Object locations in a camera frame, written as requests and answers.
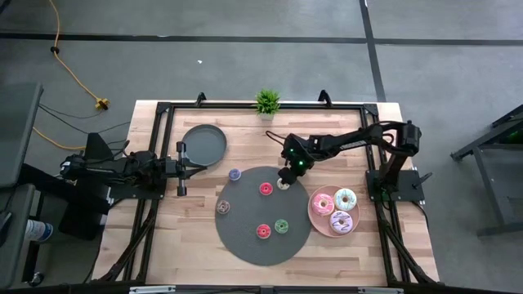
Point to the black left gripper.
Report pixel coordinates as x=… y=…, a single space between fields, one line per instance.
x=181 y=167

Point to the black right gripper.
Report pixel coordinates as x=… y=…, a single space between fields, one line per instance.
x=296 y=155

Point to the small cream iced donut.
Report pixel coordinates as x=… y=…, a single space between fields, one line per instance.
x=287 y=187

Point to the small red iced donut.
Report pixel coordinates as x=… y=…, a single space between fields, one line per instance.
x=262 y=192
x=259 y=235

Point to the small blue iced donut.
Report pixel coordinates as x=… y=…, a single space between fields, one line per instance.
x=231 y=172

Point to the large pink iced donut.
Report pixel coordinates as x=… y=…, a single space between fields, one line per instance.
x=316 y=208

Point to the small chocolate iced donut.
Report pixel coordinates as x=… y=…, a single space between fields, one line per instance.
x=219 y=210

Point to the large purple iced donut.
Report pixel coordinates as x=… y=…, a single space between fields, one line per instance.
x=334 y=226

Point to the large white iced donut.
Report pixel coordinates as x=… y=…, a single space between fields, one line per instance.
x=351 y=204

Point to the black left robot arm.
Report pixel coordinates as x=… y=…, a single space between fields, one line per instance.
x=139 y=165

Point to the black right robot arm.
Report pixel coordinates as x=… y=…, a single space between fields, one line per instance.
x=347 y=141

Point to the grey round plate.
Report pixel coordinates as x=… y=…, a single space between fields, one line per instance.
x=204 y=143

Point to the small green iced donut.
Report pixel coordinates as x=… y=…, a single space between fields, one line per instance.
x=277 y=229

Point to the pink round plate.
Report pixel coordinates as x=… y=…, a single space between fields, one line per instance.
x=318 y=225

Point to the green plant in white pot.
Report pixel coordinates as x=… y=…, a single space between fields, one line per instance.
x=267 y=102

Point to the round grey woven placemat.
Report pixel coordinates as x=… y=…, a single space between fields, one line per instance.
x=245 y=245

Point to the black slanted panel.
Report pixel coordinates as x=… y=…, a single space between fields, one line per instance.
x=81 y=220

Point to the white bottle with blue cap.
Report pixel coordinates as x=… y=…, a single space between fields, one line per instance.
x=38 y=230

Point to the grey desk top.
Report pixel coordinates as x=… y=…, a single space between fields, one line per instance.
x=16 y=130
x=12 y=253

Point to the black caster wheel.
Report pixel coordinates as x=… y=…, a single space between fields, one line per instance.
x=36 y=279

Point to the black metal stand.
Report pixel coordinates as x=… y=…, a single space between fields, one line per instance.
x=492 y=192

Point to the black aluminium table frame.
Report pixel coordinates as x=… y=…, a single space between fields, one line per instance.
x=204 y=106

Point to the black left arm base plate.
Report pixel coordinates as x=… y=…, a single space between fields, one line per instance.
x=135 y=195

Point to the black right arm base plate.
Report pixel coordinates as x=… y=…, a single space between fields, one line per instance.
x=408 y=192

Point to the silver metal bracket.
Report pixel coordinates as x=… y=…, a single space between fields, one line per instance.
x=380 y=290
x=151 y=290

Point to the black desk leg frame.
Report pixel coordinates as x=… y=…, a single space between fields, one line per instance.
x=41 y=175

